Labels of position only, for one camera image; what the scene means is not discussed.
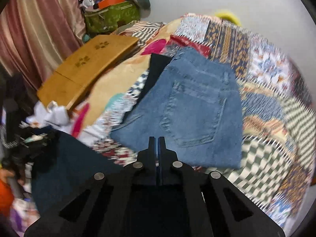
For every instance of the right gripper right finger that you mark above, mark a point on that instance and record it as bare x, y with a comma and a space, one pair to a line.
166, 158

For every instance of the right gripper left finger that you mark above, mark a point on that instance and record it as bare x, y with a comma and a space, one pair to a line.
148, 159

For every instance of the dark teal pants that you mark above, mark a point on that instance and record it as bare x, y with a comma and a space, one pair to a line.
63, 166

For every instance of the folded blue jeans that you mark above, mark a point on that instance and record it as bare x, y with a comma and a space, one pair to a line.
195, 105

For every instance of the white crumpled paper pile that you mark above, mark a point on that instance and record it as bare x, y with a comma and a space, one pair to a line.
53, 115

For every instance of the folded black garment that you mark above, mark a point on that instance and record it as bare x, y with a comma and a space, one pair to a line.
156, 67

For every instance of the patchwork patterned bedspread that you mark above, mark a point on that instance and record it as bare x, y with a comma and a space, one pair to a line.
278, 120

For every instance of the wooden lap desk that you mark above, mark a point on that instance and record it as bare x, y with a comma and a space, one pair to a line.
75, 76

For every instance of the green camouflage bag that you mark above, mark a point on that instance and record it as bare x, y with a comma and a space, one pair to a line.
110, 18

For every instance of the yellow plush item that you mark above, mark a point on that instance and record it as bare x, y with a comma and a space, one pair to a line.
228, 16

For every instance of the orange box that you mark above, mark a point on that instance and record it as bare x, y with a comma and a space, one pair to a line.
106, 3

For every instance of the pink striped curtain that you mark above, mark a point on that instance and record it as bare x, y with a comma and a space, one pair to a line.
38, 35

